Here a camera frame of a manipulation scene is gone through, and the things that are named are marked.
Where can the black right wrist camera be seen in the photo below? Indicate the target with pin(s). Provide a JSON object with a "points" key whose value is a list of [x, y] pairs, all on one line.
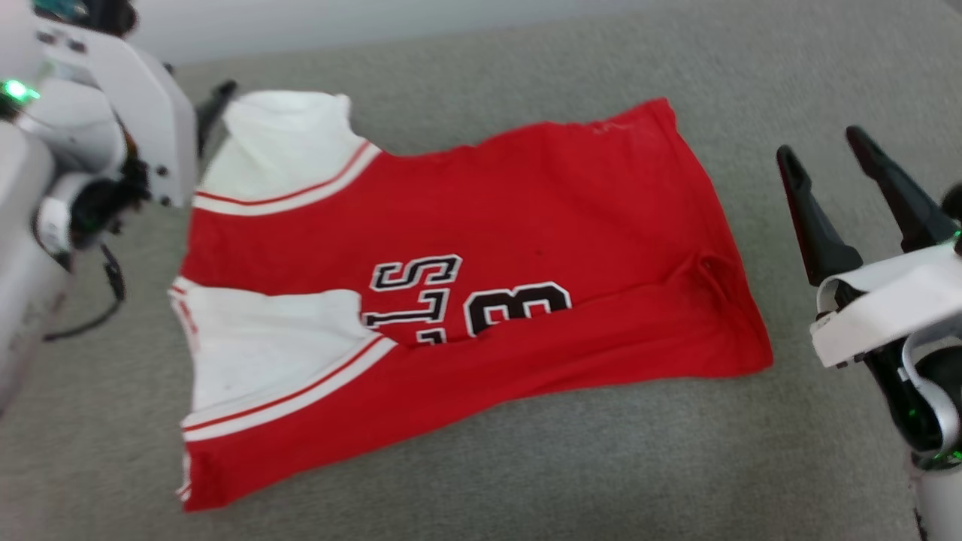
{"points": [[954, 201]]}

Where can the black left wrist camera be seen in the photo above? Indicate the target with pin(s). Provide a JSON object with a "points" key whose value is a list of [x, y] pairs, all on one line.
{"points": [[105, 13]]}

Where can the grey fabric sofa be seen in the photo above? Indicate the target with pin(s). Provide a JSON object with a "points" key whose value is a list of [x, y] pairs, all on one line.
{"points": [[526, 466]]}

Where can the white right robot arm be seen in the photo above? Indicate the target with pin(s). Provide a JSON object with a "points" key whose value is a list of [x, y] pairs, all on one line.
{"points": [[939, 503]]}

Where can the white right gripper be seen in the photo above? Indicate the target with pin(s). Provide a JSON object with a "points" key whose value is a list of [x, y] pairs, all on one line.
{"points": [[887, 308]]}

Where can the red and white jersey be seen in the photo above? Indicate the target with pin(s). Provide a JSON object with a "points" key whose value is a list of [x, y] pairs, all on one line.
{"points": [[526, 210]]}

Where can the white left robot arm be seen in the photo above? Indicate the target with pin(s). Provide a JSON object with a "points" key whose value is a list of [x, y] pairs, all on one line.
{"points": [[22, 248]]}

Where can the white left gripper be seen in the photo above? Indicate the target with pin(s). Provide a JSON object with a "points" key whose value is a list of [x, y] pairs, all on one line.
{"points": [[150, 113]]}

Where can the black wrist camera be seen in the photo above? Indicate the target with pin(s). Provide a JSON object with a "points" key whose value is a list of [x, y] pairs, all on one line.
{"points": [[954, 201], [105, 13]]}

